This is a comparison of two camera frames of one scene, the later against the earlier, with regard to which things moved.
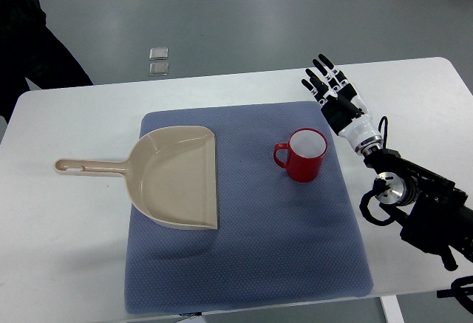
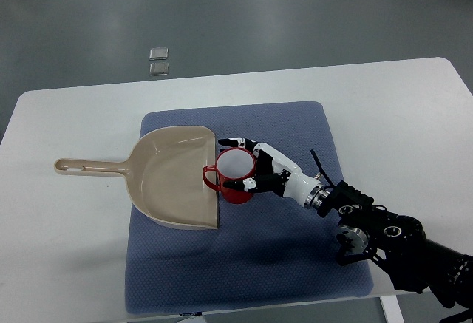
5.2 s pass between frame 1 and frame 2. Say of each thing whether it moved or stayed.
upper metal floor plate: stayed
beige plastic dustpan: stayed
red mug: moved
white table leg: stayed
